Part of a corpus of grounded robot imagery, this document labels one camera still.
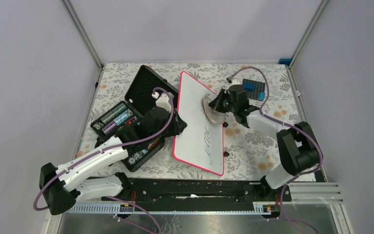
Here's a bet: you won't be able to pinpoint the blue corner block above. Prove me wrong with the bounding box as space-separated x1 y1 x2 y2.
278 58 292 66

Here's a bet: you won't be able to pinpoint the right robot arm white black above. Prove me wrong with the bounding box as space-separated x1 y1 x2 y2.
202 85 323 201

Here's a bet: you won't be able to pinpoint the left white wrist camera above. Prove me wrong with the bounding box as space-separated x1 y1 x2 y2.
152 92 174 112

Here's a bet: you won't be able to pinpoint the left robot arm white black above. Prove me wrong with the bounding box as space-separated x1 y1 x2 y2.
33 107 187 215

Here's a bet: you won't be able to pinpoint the grey lego plate blue bricks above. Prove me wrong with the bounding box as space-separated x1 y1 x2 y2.
242 78 266 101

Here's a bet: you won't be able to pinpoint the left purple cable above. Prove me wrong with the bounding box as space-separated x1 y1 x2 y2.
33 87 175 212

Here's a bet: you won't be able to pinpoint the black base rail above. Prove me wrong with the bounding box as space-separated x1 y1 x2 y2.
101 178 292 212

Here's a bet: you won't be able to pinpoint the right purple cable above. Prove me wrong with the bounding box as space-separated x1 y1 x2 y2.
227 66 324 234

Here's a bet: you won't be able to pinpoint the glittery silver eraser pad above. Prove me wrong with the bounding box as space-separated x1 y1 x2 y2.
202 94 226 124

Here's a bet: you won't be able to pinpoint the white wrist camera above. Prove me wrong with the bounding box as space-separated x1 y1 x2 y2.
225 77 242 93
152 92 174 112

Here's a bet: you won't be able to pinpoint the floral table cloth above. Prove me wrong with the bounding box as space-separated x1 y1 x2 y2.
90 63 300 181

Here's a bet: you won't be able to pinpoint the purple cable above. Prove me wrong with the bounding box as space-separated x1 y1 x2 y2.
33 87 175 212
227 66 324 234

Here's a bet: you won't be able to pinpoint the pink-framed whiteboard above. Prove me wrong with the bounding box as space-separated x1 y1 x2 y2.
172 71 224 176

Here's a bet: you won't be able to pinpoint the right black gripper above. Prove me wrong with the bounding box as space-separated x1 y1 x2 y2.
208 89 237 114

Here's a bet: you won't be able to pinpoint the black open carrying case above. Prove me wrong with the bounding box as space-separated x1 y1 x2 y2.
90 65 178 172

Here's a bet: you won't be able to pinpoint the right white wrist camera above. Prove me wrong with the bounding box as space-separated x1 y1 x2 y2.
225 77 242 93

